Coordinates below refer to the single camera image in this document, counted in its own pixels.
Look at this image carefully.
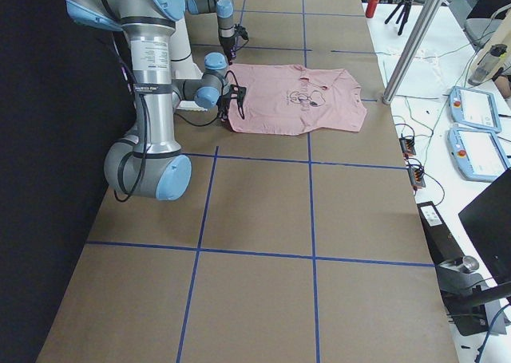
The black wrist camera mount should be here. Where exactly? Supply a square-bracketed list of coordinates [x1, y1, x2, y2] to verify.
[227, 85, 247, 120]
[234, 24, 250, 47]

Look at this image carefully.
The black braided camera cable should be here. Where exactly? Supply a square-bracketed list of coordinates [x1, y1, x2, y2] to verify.
[113, 70, 248, 203]

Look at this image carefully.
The black monitor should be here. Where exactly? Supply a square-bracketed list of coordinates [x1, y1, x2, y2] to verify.
[458, 170, 510, 283]

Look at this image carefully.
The blue teach pendant near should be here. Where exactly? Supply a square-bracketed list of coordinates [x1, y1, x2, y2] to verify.
[447, 127, 510, 183]

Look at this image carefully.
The pink Snoopy t-shirt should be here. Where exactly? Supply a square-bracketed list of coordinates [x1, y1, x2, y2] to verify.
[228, 64, 366, 136]

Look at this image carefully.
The aluminium frame post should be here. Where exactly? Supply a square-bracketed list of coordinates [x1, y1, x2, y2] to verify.
[382, 0, 446, 105]

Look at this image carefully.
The orange terminal board near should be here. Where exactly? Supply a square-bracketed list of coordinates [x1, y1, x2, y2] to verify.
[405, 158, 426, 191]

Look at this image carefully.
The clear water bottle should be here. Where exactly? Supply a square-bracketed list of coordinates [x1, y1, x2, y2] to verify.
[468, 43, 507, 86]

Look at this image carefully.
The orange terminal board far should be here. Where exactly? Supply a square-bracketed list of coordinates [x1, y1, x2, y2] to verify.
[398, 136, 416, 159]

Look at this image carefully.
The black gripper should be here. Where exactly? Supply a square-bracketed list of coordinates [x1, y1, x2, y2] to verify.
[218, 95, 235, 120]
[219, 36, 236, 65]

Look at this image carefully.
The orange terminal board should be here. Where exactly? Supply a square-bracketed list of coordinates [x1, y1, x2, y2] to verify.
[398, 136, 416, 159]
[405, 158, 426, 191]

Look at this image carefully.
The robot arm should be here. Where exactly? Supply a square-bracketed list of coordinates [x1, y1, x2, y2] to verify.
[65, 0, 248, 202]
[186, 0, 237, 65]

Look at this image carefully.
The blue teach pendant far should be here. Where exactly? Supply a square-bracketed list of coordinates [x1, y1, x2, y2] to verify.
[449, 86, 501, 133]

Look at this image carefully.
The black tripod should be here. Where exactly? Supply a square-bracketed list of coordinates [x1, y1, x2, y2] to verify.
[384, 0, 412, 36]

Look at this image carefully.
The blue teach pendant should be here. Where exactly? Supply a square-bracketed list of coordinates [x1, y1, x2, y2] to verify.
[447, 127, 510, 183]
[449, 86, 501, 133]

